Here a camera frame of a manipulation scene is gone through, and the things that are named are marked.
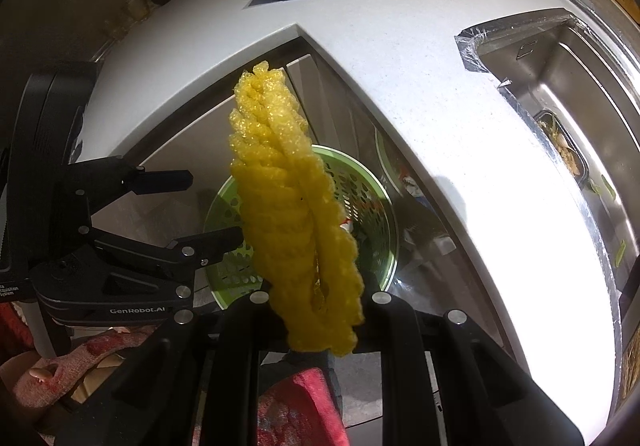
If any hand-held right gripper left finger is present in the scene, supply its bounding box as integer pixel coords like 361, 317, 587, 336
52, 291, 291, 446

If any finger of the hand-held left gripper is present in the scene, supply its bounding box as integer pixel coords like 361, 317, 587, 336
64, 156, 194, 223
59, 225, 245, 285

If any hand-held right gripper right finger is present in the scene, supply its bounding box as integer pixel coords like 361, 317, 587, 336
350, 293, 586, 446

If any yellow waffle sponge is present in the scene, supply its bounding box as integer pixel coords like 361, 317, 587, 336
227, 60, 366, 358

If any green plastic basket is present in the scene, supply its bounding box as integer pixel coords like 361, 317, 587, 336
202, 143, 401, 312

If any person's left hand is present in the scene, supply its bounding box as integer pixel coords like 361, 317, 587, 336
27, 362, 58, 384

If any red fuzzy clothing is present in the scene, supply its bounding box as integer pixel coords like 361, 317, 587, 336
257, 368, 346, 446

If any small glass jar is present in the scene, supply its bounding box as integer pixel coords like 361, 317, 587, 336
122, 0, 151, 24

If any sink strainer with food scraps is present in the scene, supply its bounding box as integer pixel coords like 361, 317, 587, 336
534, 110, 592, 185

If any stainless steel sink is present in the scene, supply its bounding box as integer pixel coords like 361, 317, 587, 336
454, 8, 640, 409

